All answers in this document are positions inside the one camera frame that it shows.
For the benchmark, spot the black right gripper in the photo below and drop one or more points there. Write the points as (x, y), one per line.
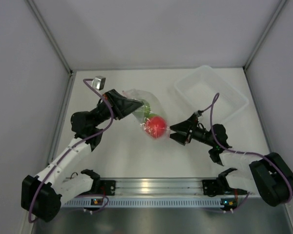
(183, 135)

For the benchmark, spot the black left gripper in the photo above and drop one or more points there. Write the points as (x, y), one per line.
(122, 106)

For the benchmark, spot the green fake apple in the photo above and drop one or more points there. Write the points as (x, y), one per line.
(147, 112)

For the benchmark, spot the clear zip top bag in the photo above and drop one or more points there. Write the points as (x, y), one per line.
(155, 104)

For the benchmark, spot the red fake tomato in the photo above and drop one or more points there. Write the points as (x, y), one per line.
(155, 126)

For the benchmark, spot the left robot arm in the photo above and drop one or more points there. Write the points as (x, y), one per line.
(45, 193)

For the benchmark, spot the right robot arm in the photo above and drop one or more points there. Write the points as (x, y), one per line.
(267, 176)

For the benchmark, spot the white perforated plastic basket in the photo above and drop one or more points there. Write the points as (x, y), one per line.
(199, 87)

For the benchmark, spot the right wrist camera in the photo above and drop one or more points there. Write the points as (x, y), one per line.
(199, 113)

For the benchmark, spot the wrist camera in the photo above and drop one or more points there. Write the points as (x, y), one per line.
(199, 113)
(98, 82)

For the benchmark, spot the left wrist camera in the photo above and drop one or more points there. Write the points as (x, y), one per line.
(98, 82)

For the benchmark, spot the aluminium mounting rail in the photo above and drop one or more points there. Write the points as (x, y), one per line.
(162, 186)

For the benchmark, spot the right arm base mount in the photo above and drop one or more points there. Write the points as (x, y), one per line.
(214, 187)

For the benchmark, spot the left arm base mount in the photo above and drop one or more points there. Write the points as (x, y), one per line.
(102, 187)

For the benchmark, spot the white slotted cable duct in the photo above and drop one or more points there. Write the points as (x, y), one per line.
(113, 202)

